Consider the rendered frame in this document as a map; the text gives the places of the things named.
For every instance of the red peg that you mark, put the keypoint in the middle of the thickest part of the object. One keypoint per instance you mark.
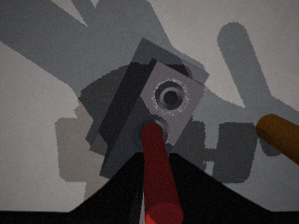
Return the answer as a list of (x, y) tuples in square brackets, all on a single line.
[(161, 200)]

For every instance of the brown cylinder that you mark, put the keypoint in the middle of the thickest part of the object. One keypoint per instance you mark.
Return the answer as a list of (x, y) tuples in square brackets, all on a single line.
[(280, 134)]

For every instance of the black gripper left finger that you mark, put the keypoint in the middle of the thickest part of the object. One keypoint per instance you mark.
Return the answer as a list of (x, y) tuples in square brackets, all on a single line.
[(119, 201)]

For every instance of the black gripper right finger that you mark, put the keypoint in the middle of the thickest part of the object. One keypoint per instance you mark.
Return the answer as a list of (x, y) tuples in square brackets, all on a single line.
[(205, 200)]

